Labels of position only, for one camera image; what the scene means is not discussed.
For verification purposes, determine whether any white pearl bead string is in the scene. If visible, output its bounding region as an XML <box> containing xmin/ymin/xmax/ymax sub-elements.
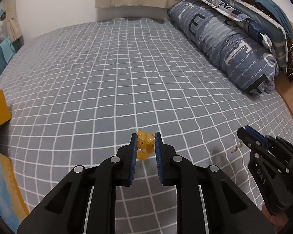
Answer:
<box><xmin>230</xmin><ymin>141</ymin><xmax>243</xmax><ymax>154</ymax></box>

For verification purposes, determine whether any yellow amber bead bracelet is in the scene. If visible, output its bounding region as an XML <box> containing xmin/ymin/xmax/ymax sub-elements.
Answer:
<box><xmin>136</xmin><ymin>130</ymin><xmax>157</xmax><ymax>161</ymax></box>

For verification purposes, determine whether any person's right hand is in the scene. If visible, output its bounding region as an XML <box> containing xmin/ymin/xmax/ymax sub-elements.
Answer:
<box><xmin>261</xmin><ymin>204</ymin><xmax>289</xmax><ymax>229</ymax></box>

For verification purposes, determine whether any blue grey lettered pillow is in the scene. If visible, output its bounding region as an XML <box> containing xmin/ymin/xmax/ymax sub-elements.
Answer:
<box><xmin>168</xmin><ymin>0</ymin><xmax>278</xmax><ymax>95</ymax></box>

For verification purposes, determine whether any blue yellow cardboard box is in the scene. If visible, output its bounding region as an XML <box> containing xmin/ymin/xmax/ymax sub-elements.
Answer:
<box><xmin>0</xmin><ymin>90</ymin><xmax>29</xmax><ymax>233</ymax></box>

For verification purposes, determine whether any grey checked bed sheet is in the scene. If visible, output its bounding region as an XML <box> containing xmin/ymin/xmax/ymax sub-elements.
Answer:
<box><xmin>0</xmin><ymin>18</ymin><xmax>293</xmax><ymax>212</ymax></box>

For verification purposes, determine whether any patterned folded quilt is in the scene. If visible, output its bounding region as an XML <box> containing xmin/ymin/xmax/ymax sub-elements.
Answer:
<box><xmin>201</xmin><ymin>0</ymin><xmax>293</xmax><ymax>72</ymax></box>

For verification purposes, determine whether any dark blue folded cloth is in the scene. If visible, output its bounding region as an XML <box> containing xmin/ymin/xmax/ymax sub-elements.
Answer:
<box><xmin>255</xmin><ymin>0</ymin><xmax>293</xmax><ymax>40</ymax></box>

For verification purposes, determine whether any teal suitcase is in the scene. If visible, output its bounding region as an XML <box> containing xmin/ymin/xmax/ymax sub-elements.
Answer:
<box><xmin>0</xmin><ymin>37</ymin><xmax>16</xmax><ymax>76</ymax></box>

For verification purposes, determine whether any narrow beige side curtain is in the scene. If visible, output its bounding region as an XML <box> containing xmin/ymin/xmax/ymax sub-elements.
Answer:
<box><xmin>4</xmin><ymin>0</ymin><xmax>22</xmax><ymax>42</ymax></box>

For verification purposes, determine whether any blue desk lamp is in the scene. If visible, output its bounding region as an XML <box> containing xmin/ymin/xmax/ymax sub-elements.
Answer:
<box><xmin>0</xmin><ymin>9</ymin><xmax>6</xmax><ymax>22</ymax></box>

